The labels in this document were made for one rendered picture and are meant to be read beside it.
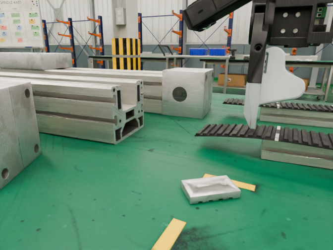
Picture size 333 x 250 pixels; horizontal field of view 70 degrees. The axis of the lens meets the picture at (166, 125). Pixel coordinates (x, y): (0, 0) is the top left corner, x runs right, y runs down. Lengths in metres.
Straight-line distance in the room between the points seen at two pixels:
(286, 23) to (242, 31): 7.83
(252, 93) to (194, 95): 0.22
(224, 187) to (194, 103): 0.28
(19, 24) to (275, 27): 6.16
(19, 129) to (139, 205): 0.16
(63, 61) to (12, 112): 0.45
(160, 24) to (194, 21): 8.77
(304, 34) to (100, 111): 0.27
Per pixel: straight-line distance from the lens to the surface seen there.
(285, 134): 0.33
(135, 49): 3.87
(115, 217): 0.21
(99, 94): 0.34
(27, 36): 6.25
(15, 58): 0.75
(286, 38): 0.31
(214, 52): 3.45
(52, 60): 0.70
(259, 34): 0.28
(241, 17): 8.18
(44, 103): 0.42
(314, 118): 0.53
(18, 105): 0.31
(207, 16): 0.31
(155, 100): 0.51
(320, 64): 5.06
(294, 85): 0.29
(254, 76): 0.28
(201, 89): 0.48
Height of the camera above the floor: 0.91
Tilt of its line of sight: 17 degrees down
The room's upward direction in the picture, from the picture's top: 1 degrees clockwise
